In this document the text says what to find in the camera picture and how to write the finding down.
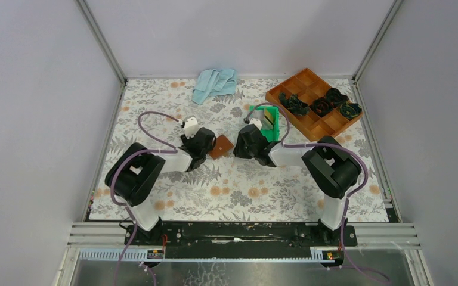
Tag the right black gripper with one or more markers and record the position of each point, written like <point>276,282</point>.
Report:
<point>238,150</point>

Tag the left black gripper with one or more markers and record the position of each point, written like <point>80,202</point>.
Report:
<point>185,141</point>

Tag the brown leather card holder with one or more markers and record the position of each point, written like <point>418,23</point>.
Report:
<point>222,146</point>

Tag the silver credit card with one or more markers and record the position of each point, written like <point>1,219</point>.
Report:
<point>258,114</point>

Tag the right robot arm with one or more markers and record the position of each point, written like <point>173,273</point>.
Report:
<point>337,171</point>

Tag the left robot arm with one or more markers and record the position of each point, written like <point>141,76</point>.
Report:
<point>134,175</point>

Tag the green plastic basket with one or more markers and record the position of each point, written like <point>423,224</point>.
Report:
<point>274,134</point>

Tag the floral table mat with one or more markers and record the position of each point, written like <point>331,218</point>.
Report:
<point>227,188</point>

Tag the dark rolled sock left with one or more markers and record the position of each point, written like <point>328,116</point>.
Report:
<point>293,104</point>

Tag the dark rolled sock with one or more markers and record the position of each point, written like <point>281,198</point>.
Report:
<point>335,97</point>
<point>321,107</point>
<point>350,110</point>
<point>293,104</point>

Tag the light blue cloth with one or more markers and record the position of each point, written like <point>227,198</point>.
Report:
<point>213,83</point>

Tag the orange compartment tray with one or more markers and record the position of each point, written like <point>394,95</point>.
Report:
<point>308,87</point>

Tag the dark rolled sock middle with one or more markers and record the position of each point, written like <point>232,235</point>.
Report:
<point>321,107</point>

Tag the dark rolled sock top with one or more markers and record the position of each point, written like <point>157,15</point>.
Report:
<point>335,97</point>

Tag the dark rolled sock right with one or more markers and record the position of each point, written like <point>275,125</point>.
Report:
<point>350,110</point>

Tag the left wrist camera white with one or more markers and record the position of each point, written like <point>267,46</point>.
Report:
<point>190,127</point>

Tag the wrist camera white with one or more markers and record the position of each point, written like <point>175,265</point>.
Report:
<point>190,127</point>
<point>254,121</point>

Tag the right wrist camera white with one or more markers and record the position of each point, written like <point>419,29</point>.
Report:
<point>254,121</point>

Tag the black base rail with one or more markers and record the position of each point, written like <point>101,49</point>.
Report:
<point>243,240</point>

